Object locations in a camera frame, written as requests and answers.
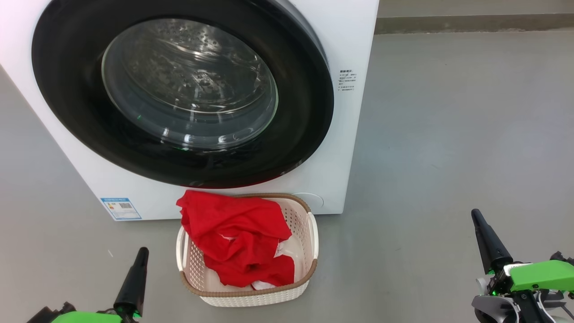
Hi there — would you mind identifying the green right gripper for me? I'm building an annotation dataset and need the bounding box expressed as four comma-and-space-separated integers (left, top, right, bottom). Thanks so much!
471, 209, 574, 323

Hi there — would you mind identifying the white front-load washing machine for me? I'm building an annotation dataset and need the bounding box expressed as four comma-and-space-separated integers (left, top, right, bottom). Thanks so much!
0, 0, 380, 221

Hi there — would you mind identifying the red garment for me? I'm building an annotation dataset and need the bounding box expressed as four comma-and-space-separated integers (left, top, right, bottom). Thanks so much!
176, 190, 296, 290

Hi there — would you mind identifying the round white filter cover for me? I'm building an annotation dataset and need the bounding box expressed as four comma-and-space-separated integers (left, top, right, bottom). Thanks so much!
291, 192, 324, 210

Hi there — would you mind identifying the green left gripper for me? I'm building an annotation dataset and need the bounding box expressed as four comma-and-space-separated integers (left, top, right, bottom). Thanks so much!
52, 247, 149, 323

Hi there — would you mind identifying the black round glass washer door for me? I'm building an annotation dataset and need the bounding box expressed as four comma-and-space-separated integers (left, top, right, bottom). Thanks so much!
31, 0, 335, 189

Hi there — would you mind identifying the blue energy label sticker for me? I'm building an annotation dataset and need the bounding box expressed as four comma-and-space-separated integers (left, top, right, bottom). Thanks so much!
100, 197, 142, 220

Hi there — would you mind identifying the perforated stainless steel drum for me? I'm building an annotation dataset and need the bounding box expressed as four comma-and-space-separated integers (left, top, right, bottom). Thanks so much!
102, 19, 278, 150

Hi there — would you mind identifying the cream perforated plastic laundry basket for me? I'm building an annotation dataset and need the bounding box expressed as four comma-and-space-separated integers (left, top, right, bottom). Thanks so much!
176, 193, 319, 308

